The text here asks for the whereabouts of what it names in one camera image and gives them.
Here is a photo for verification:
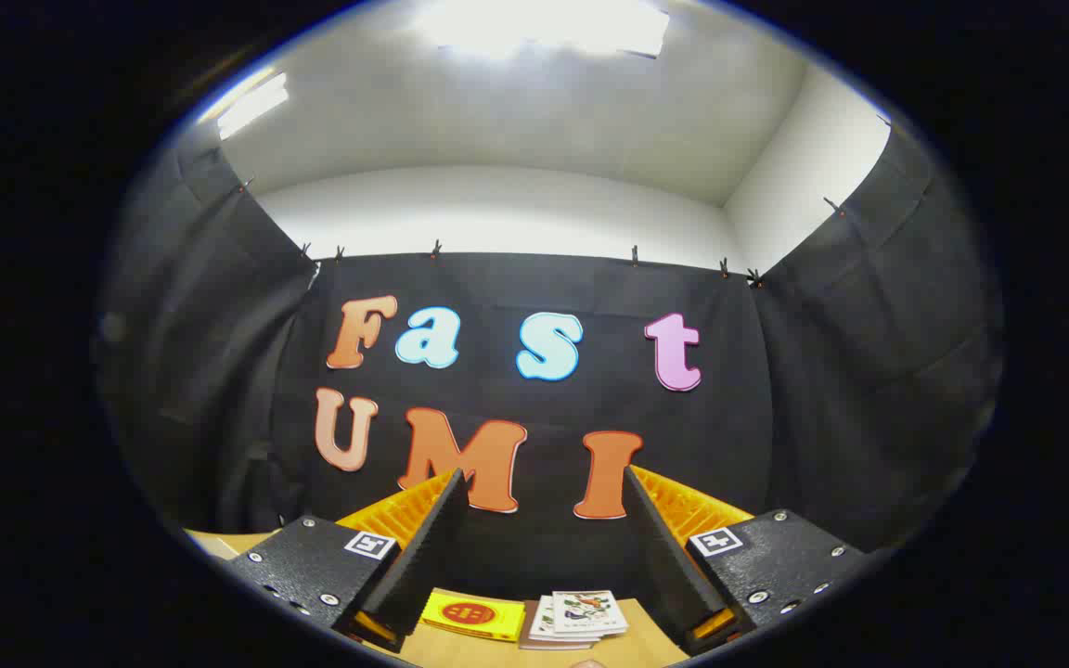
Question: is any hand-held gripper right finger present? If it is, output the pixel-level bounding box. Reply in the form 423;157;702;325
623;464;869;655

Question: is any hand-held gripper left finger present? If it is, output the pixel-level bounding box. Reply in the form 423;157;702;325
224;469;470;652

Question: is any yellow book with red circle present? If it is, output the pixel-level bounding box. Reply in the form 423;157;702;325
420;590;526;643

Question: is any black backdrop cloth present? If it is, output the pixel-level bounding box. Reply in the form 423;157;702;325
94;121;1004;604

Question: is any long ceiling light panel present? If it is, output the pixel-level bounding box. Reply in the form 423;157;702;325
217;72;290;140

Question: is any large ceiling light panel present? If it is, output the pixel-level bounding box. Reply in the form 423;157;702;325
414;0;670;58

